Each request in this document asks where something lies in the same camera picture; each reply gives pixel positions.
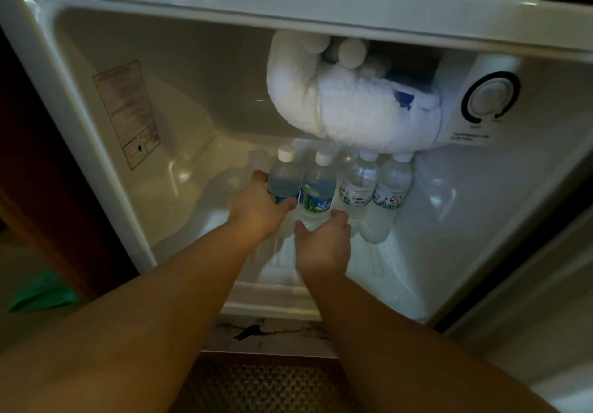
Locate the person's right hand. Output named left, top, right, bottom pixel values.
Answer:
left=294, top=209, right=354, bottom=280

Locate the person's left forearm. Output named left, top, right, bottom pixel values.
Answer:
left=0, top=220, right=274, bottom=413

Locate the green label water bottle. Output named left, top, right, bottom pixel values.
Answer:
left=334, top=150, right=381, bottom=238
left=359, top=152, right=414, bottom=246

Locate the white frosted freezer box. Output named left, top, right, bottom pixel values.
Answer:
left=267, top=30, right=444, bottom=152

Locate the person's left hand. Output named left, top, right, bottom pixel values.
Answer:
left=225, top=169, right=299, bottom=243

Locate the white thermostat dial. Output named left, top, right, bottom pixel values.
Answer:
left=465, top=71, right=522, bottom=124

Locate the white mini fridge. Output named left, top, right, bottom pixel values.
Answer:
left=0, top=0, right=593, bottom=413

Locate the blue label water bottle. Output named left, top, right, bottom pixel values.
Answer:
left=266, top=145, right=303, bottom=207
left=295, top=150, right=338, bottom=233

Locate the pale warning sticker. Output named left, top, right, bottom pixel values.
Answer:
left=92, top=59, right=162, bottom=171

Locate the green plastic bag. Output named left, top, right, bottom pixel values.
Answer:
left=7, top=268, right=80, bottom=314

